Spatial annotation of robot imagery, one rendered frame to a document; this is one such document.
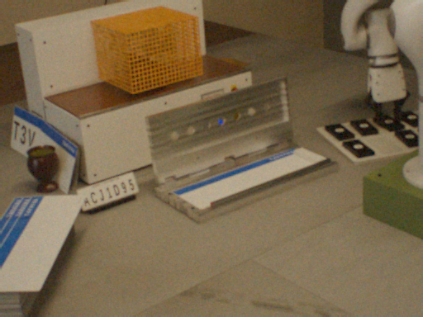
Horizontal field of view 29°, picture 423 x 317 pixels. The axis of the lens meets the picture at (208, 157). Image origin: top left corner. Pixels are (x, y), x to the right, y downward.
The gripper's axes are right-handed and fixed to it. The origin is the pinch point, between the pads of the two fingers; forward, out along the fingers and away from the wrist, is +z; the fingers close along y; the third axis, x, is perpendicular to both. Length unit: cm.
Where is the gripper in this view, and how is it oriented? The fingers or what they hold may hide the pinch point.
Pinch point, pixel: (388, 117)
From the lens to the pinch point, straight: 245.3
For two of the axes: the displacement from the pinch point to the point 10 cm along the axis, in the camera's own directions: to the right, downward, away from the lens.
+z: 1.4, 9.7, 2.1
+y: 9.4, -1.9, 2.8
